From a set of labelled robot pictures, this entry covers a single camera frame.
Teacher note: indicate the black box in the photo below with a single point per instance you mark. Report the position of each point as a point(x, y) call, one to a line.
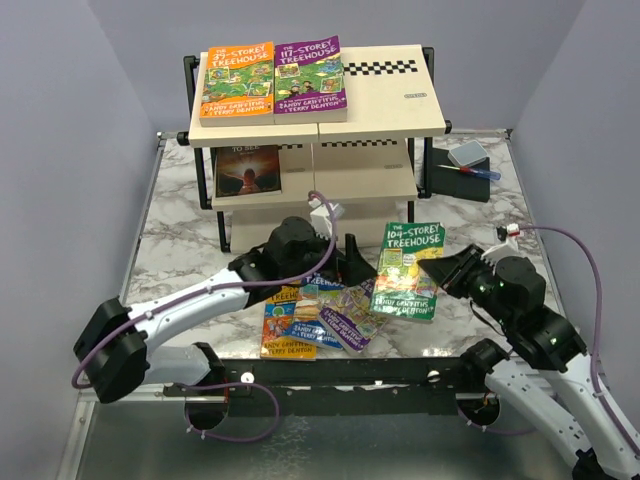
point(444, 180)

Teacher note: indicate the blue 91-Storey Treehouse book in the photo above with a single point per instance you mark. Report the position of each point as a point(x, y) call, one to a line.
point(314, 294)

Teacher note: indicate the yellow 130-Storey Treehouse book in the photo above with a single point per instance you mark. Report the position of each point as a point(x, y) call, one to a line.
point(278, 316)

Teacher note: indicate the red blue screwdriver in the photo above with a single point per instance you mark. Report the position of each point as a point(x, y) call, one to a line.
point(479, 173)

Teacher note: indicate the grey small case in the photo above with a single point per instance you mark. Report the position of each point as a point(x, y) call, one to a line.
point(468, 154)

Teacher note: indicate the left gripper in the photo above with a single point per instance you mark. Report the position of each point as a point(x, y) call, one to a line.
point(353, 269)

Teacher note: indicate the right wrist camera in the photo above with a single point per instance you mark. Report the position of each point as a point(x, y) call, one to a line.
point(505, 240)

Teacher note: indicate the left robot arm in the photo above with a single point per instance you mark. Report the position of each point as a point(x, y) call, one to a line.
point(124, 347)

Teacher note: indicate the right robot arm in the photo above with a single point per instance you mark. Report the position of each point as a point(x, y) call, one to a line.
point(588, 430)

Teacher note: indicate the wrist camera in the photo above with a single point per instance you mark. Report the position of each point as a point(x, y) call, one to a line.
point(505, 240)
point(320, 218)

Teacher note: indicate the dark Three Days To See book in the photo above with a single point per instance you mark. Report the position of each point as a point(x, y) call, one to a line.
point(247, 170)

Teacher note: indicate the beige three-tier shelf rack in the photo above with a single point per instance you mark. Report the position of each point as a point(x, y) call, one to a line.
point(366, 163)

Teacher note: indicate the lilac Treehouse book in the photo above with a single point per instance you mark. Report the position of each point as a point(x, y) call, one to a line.
point(348, 317)

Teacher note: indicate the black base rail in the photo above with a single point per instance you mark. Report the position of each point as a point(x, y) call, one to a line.
point(347, 387)

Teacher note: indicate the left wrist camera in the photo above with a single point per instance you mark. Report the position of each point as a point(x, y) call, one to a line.
point(320, 218)

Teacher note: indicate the orange 39-Storey Treehouse book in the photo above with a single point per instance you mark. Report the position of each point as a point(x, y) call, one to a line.
point(238, 86)

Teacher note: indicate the green 104-Storey Treehouse book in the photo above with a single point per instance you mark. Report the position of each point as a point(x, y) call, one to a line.
point(402, 289)

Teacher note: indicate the purple 117-Storey Treehouse book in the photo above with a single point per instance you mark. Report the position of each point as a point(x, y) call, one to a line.
point(309, 82)

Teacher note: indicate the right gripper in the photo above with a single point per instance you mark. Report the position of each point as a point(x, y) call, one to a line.
point(449, 271)

